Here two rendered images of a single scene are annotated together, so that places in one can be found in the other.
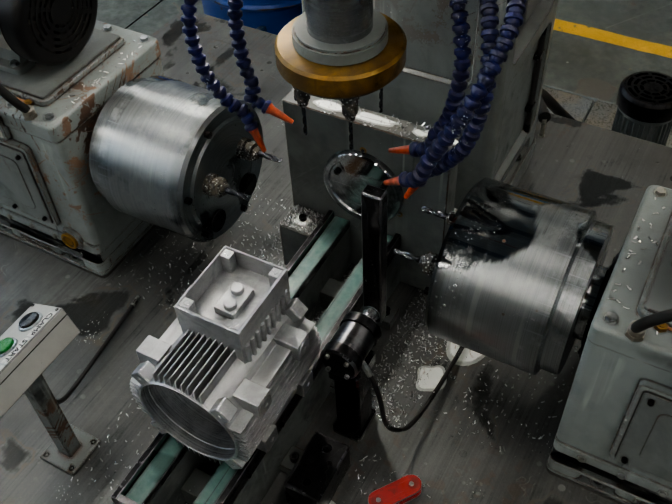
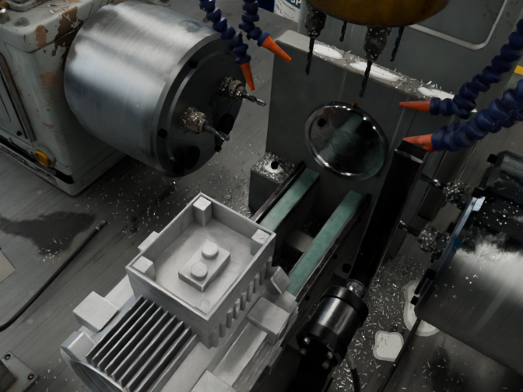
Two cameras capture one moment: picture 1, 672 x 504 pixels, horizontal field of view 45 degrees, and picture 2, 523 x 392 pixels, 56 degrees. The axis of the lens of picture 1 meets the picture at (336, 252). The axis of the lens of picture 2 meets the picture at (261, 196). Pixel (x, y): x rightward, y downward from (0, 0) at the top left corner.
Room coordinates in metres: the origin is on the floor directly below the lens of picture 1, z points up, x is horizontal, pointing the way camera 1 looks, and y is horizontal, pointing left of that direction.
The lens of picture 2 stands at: (0.40, 0.09, 1.56)
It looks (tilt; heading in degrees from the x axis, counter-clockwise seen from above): 49 degrees down; 358
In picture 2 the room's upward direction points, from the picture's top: 5 degrees clockwise
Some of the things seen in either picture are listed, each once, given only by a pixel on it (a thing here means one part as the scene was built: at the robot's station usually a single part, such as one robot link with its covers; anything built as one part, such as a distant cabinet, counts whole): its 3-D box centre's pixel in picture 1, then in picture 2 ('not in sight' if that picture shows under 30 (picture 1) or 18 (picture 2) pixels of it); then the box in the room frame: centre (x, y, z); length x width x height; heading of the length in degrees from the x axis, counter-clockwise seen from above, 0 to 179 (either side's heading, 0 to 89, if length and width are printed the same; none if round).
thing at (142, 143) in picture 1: (157, 149); (138, 78); (1.10, 0.30, 1.04); 0.37 x 0.25 x 0.25; 59
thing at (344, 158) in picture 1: (361, 188); (343, 143); (1.00, -0.05, 1.02); 0.15 x 0.02 x 0.15; 59
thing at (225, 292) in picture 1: (235, 304); (205, 268); (0.68, 0.14, 1.11); 0.12 x 0.11 x 0.07; 149
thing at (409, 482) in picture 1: (395, 494); not in sight; (0.55, -0.07, 0.81); 0.09 x 0.03 x 0.02; 114
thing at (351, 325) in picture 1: (424, 306); (398, 276); (0.81, -0.14, 0.92); 0.45 x 0.13 x 0.24; 149
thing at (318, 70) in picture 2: (378, 183); (355, 141); (1.05, -0.08, 0.97); 0.30 x 0.11 x 0.34; 59
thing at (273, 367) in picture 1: (228, 366); (186, 336); (0.65, 0.16, 1.02); 0.20 x 0.19 x 0.19; 149
